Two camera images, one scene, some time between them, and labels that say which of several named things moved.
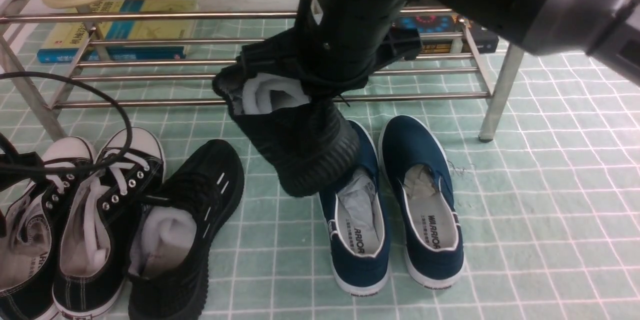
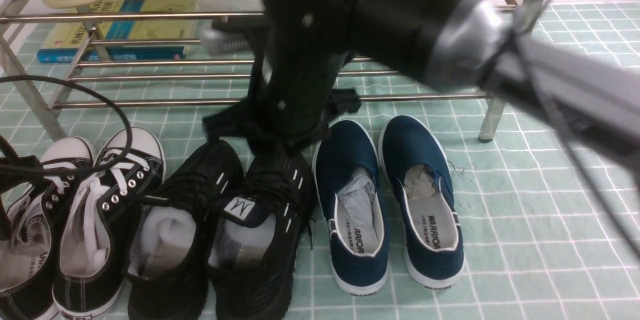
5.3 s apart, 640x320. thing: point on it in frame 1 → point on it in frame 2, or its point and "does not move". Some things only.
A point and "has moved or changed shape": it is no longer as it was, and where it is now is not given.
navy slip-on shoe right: (416, 169) does not move
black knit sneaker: (309, 138) has moved or changed shape
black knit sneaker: (183, 212) does not move
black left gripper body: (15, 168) does not move
